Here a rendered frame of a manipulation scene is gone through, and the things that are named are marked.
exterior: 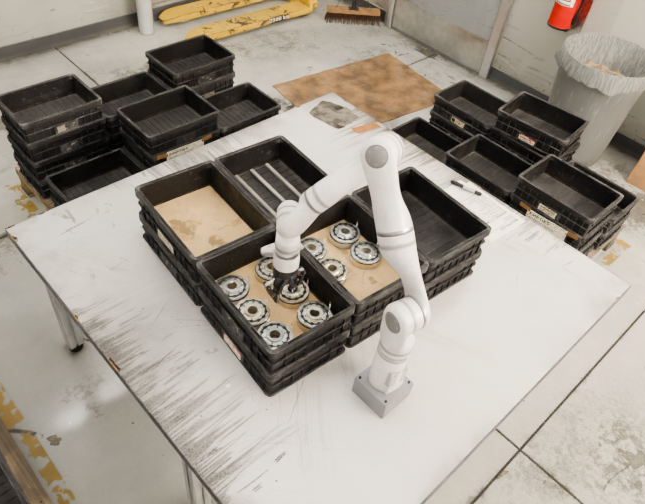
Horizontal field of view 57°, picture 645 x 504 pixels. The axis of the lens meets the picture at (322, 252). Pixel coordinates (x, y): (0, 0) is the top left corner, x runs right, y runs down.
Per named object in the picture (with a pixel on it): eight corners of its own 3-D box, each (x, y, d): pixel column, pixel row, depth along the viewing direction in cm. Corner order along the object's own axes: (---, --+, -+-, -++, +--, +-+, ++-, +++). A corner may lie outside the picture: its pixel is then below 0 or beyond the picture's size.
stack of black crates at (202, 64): (207, 101, 377) (204, 33, 345) (237, 123, 363) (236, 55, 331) (152, 122, 355) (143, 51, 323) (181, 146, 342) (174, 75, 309)
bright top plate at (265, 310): (276, 313, 174) (277, 312, 174) (250, 331, 169) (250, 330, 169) (254, 293, 179) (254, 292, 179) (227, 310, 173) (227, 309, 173)
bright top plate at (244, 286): (254, 293, 179) (255, 291, 179) (224, 305, 175) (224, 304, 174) (239, 271, 185) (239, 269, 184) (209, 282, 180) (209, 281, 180)
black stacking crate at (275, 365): (351, 331, 178) (357, 307, 170) (270, 380, 164) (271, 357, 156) (275, 251, 198) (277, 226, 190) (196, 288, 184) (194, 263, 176)
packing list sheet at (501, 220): (527, 219, 240) (528, 218, 239) (494, 244, 227) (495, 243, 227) (463, 178, 255) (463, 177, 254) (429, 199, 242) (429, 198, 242)
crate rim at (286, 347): (357, 311, 171) (358, 306, 170) (271, 361, 157) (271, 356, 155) (277, 230, 192) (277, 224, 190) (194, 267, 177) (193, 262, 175)
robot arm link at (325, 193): (311, 181, 157) (299, 189, 150) (391, 122, 145) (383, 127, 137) (332, 210, 158) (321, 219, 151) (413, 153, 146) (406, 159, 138)
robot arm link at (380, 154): (391, 133, 135) (409, 240, 142) (401, 127, 143) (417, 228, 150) (353, 140, 138) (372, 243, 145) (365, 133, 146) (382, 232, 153)
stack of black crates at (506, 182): (520, 219, 326) (542, 170, 301) (488, 243, 310) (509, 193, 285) (462, 182, 344) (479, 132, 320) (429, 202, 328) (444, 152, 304)
